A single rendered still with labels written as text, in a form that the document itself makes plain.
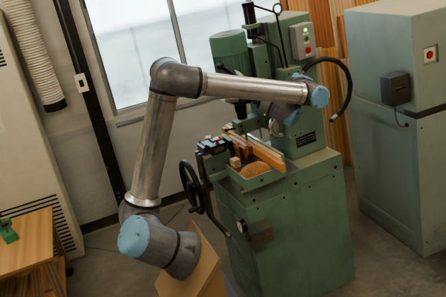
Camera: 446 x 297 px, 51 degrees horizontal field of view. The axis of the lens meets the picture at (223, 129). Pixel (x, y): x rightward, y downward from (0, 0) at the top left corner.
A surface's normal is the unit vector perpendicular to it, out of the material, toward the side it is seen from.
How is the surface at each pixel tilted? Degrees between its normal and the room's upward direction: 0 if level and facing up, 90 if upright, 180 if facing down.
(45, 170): 90
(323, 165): 90
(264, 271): 90
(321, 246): 90
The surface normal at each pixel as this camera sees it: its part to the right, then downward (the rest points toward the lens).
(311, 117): 0.40, 0.25
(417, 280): -0.19, -0.91
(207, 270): -0.78, -0.43
